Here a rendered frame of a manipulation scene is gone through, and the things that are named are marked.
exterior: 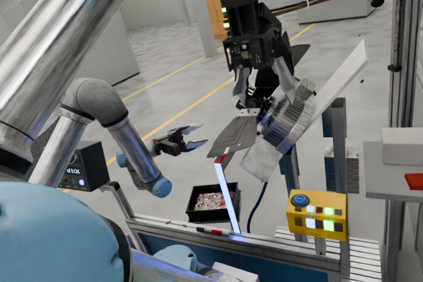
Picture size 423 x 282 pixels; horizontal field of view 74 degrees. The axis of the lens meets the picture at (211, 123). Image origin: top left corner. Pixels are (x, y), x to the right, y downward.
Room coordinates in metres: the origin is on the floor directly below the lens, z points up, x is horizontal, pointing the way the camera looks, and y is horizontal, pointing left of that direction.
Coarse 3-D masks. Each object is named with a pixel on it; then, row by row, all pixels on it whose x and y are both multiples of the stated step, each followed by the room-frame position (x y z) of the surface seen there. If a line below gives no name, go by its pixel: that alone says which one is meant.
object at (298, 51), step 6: (294, 48) 0.96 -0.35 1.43; (300, 48) 0.97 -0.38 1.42; (306, 48) 0.99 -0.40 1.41; (294, 54) 0.98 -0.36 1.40; (300, 54) 1.00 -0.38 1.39; (294, 60) 1.01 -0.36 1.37; (294, 66) 1.03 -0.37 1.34; (258, 72) 0.98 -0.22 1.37; (264, 72) 1.00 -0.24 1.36; (270, 72) 1.01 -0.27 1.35; (258, 78) 1.02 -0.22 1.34; (264, 78) 1.03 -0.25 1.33; (270, 78) 1.04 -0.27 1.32; (276, 78) 1.05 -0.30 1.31; (258, 84) 1.05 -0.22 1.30; (264, 84) 1.06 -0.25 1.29; (270, 84) 1.07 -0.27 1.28; (276, 84) 1.07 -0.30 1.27
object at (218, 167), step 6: (216, 168) 0.76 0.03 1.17; (222, 174) 0.75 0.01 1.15; (222, 180) 0.76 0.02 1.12; (222, 186) 0.76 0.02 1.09; (228, 198) 0.76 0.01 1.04; (228, 204) 0.76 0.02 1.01; (228, 210) 0.76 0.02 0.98; (234, 216) 0.75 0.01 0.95; (234, 222) 0.76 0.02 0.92; (234, 228) 0.76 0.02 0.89
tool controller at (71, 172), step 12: (84, 144) 1.08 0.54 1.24; (96, 144) 1.08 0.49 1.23; (72, 156) 1.04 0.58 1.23; (84, 156) 1.02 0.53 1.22; (96, 156) 1.06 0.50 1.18; (72, 168) 1.03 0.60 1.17; (84, 168) 1.00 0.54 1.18; (96, 168) 1.04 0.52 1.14; (84, 180) 1.00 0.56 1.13; (96, 180) 1.01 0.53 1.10; (108, 180) 1.06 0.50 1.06
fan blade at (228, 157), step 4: (216, 140) 1.25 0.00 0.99; (232, 152) 1.09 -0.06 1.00; (220, 156) 1.14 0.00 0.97; (228, 156) 1.10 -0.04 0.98; (232, 156) 1.08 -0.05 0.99; (216, 160) 1.15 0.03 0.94; (224, 160) 1.10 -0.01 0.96; (228, 160) 1.08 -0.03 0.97; (224, 164) 1.08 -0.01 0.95; (224, 168) 1.07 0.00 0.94
